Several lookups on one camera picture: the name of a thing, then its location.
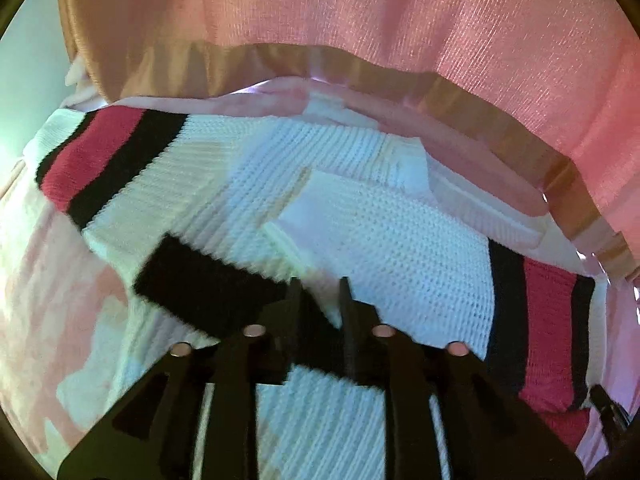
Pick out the white knitted striped sweater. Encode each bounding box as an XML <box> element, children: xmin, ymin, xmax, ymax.
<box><xmin>24</xmin><ymin>106</ymin><xmax>606</xmax><ymax>479</ymax></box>

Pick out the pink orange curtain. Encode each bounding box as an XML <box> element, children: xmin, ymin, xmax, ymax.
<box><xmin>60</xmin><ymin>0</ymin><xmax>639</xmax><ymax>278</ymax></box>

